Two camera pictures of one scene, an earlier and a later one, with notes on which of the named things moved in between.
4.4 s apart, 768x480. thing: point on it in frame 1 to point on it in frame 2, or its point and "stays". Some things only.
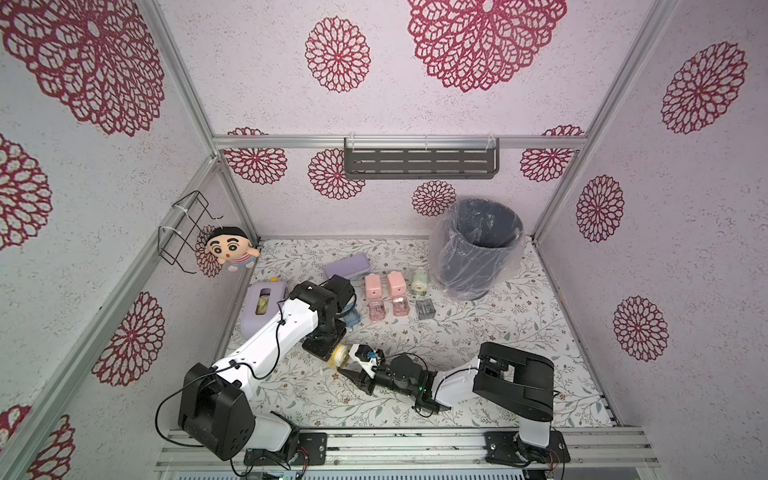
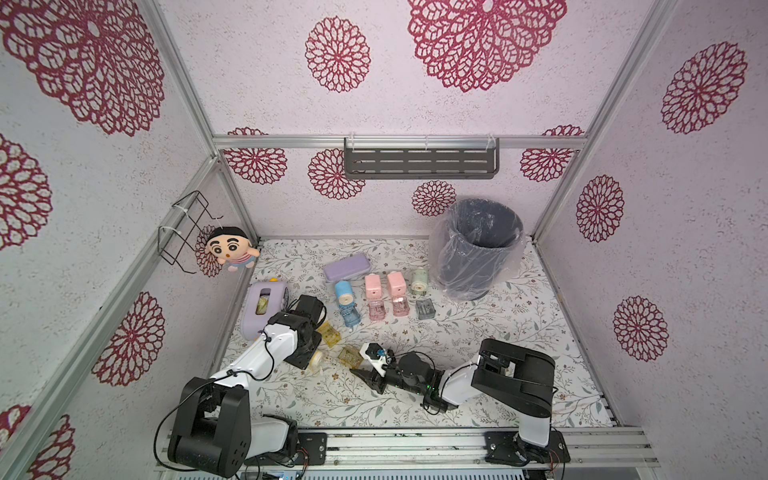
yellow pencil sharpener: x=339 y=356 to x=315 y=361
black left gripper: x=323 y=352 to x=304 y=361
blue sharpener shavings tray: x=353 y=317 stays
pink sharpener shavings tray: x=400 y=306 stays
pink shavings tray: x=377 y=310 stays
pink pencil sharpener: x=398 y=286 stays
